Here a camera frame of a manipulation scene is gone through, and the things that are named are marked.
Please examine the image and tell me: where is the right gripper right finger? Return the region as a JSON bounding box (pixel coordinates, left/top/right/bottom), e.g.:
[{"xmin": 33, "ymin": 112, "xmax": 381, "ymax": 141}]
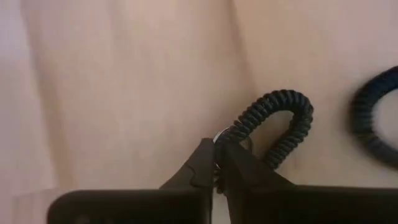
[{"xmin": 217, "ymin": 146, "xmax": 398, "ymax": 224}]

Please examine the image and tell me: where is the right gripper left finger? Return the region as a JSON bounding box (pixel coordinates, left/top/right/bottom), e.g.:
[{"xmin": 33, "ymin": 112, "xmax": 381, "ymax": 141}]
[{"xmin": 46, "ymin": 138, "xmax": 215, "ymax": 224}]

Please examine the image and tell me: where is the black spring coil keychain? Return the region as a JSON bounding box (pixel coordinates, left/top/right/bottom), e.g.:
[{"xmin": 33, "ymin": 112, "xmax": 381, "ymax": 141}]
[{"xmin": 349, "ymin": 65, "xmax": 398, "ymax": 169}]

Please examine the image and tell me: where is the black object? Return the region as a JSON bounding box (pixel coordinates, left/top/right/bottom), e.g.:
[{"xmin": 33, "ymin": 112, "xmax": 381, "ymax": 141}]
[{"xmin": 213, "ymin": 89, "xmax": 315, "ymax": 171}]

